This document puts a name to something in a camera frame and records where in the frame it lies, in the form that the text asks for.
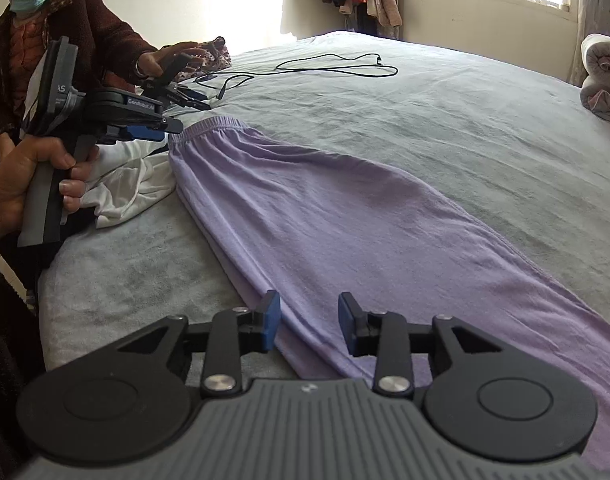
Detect person's dark clothing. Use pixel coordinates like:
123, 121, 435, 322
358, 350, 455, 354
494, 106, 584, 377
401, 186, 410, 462
0, 255, 48, 480

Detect folded grey pink quilt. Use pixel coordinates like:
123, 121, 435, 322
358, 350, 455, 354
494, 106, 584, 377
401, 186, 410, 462
580, 32, 610, 128

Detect grey bed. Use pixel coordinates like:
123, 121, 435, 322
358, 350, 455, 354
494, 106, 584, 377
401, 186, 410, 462
38, 30, 610, 480

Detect person's left hand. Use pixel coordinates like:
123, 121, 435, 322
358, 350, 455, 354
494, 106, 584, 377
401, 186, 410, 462
0, 135, 101, 233

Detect patterned grey curtain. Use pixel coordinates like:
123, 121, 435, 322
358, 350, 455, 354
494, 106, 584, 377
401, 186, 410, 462
567, 0, 610, 86

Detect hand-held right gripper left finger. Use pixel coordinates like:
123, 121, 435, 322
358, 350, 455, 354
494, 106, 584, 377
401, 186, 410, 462
116, 290, 282, 396

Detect pale curtain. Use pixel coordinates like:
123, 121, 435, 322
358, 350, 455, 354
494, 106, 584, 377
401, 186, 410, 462
280, 0, 326, 43

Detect spare black gripper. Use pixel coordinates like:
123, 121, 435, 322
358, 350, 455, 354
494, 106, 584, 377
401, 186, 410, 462
140, 52, 212, 112

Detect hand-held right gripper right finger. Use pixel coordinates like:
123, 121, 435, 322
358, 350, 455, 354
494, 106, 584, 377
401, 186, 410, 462
337, 291, 508, 396

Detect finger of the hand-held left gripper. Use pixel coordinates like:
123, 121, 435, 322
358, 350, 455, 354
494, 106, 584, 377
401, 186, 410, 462
125, 111, 184, 134
99, 126, 168, 145

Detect short black cable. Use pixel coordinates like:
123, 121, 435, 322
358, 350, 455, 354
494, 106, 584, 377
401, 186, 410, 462
212, 74, 256, 102

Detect floral bag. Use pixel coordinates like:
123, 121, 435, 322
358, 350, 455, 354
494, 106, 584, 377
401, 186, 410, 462
177, 36, 232, 83

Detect long black cable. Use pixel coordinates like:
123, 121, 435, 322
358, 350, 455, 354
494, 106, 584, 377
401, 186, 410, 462
192, 54, 399, 86

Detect white cloth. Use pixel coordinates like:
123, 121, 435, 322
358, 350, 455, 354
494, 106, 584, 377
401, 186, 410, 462
78, 135, 178, 231

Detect purple pants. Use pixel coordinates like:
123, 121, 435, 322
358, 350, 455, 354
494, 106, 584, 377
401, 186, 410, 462
167, 116, 610, 476

